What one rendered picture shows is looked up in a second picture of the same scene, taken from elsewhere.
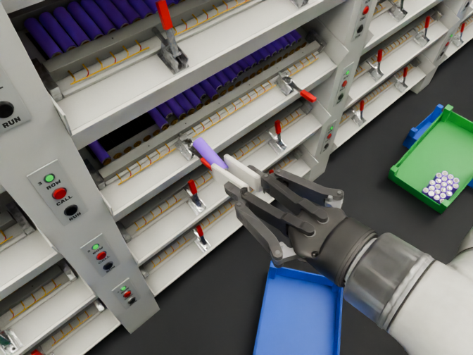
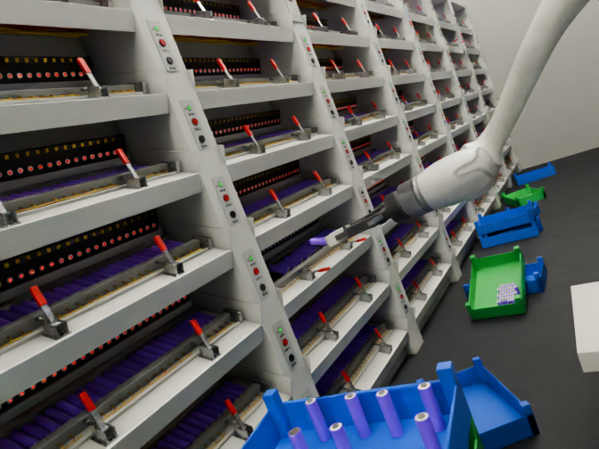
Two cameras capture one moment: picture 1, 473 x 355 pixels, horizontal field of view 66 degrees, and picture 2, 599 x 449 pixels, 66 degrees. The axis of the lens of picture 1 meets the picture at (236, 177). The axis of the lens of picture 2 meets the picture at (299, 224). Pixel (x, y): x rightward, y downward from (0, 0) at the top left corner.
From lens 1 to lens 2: 0.94 m
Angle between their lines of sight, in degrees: 48
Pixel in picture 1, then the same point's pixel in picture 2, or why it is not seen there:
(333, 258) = (389, 200)
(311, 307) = (474, 398)
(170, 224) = (320, 350)
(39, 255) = (251, 327)
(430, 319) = (424, 175)
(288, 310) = not seen: hidden behind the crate
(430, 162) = (491, 292)
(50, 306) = (261, 410)
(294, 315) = not seen: hidden behind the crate
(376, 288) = (406, 188)
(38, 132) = (243, 230)
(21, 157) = (239, 241)
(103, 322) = not seen: outside the picture
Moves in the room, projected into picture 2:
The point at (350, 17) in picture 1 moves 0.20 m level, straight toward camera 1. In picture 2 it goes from (359, 204) to (364, 209)
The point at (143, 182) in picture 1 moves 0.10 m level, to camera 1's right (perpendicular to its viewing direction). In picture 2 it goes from (291, 293) to (324, 278)
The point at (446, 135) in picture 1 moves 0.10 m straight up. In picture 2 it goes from (488, 274) to (480, 253)
